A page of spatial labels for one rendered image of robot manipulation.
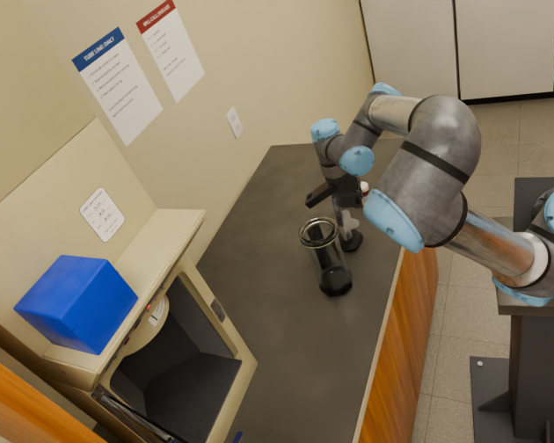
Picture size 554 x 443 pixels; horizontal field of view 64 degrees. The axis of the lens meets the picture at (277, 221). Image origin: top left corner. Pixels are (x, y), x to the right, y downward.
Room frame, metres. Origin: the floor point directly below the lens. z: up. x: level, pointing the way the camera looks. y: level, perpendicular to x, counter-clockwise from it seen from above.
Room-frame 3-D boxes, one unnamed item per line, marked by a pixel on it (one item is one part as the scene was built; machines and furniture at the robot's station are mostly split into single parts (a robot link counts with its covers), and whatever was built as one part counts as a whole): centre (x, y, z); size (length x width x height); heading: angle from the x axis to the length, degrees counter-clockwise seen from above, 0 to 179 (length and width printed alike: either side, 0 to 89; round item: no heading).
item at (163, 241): (0.56, 0.25, 1.46); 0.32 x 0.11 x 0.10; 143
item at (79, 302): (0.49, 0.30, 1.56); 0.10 x 0.10 x 0.09; 53
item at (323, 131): (0.99, -0.21, 1.33); 0.09 x 0.08 x 0.11; 13
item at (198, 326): (0.67, 0.39, 1.19); 0.26 x 0.24 x 0.35; 143
